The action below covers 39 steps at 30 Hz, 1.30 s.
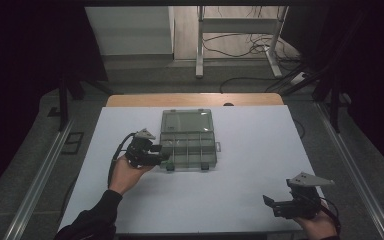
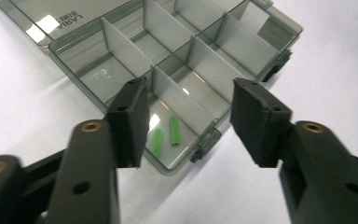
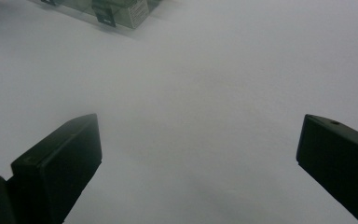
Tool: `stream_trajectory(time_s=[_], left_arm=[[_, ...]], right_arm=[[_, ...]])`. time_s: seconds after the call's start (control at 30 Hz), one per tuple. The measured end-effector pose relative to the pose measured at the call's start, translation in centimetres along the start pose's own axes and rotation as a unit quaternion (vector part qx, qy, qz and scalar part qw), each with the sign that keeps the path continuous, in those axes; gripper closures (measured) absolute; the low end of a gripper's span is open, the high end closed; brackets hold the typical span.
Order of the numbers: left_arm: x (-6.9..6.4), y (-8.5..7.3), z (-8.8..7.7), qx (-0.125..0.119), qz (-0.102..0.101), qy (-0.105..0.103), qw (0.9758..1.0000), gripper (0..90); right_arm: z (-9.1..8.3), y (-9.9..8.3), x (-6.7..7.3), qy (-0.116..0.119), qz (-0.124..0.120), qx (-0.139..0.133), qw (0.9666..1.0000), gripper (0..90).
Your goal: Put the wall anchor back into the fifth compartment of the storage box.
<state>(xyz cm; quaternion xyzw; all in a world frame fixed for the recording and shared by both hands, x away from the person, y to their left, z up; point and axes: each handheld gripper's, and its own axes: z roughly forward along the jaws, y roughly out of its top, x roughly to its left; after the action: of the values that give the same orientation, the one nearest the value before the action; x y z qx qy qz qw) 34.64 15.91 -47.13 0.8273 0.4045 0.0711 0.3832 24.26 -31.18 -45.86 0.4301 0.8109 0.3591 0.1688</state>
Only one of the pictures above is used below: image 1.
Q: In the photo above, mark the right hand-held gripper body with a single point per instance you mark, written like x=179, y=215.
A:
x=301, y=203

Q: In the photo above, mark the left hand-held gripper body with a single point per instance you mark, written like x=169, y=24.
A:
x=140, y=153

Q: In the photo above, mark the clear plastic organizer box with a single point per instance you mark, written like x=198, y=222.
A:
x=188, y=140

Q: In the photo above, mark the person's left hand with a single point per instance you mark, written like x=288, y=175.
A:
x=126, y=175

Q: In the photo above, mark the person's right hand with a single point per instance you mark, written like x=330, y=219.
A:
x=316, y=226

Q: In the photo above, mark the white table board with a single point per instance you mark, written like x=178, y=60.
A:
x=213, y=193

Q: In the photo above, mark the wooden table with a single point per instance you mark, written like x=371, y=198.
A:
x=193, y=100

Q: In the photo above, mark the black metal stand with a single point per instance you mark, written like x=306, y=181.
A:
x=335, y=106
x=63, y=103

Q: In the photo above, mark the white power strip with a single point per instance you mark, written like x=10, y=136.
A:
x=297, y=78

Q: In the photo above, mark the aluminium rail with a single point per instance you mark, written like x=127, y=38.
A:
x=40, y=180
x=353, y=170

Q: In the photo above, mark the white metal desk frame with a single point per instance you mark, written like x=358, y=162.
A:
x=236, y=25

